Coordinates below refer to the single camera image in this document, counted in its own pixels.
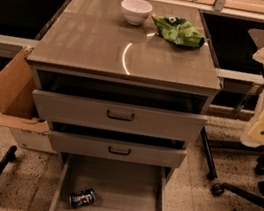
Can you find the blue pepsi can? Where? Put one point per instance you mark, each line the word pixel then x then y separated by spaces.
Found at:
pixel 82 198

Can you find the green chip bag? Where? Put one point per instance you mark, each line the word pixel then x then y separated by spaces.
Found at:
pixel 178 31

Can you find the brown cardboard box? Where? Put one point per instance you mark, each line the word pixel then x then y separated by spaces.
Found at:
pixel 17 107

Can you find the top grey drawer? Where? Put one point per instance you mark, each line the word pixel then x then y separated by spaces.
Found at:
pixel 127 118

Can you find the black table leg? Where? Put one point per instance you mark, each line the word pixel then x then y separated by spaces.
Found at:
pixel 211 175

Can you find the white ceramic bowl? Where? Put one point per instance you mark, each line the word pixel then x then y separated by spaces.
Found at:
pixel 136 11

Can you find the grey drawer cabinet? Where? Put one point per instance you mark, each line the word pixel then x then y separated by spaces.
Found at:
pixel 91 51

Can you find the middle grey drawer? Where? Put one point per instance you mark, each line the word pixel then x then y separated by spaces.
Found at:
pixel 114 149

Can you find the bottom open grey drawer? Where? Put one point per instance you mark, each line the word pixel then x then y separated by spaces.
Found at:
pixel 118 186

